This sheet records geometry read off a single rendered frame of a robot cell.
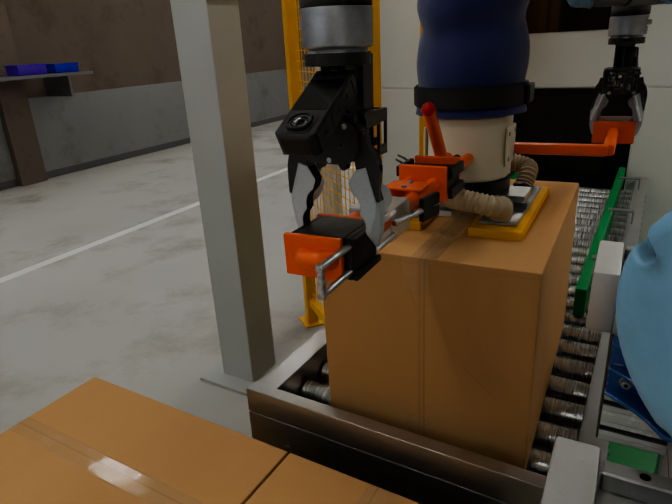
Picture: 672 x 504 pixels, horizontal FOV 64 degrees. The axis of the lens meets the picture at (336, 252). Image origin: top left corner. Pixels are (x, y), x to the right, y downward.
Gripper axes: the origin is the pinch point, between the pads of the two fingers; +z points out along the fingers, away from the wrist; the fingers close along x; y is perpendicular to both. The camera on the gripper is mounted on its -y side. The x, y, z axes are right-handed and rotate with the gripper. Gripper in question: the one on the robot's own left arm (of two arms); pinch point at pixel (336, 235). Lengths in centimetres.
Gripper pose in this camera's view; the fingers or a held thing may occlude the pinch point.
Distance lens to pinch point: 62.5
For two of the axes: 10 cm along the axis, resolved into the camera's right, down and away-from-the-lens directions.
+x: -8.8, -1.4, 4.5
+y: 4.7, -3.4, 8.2
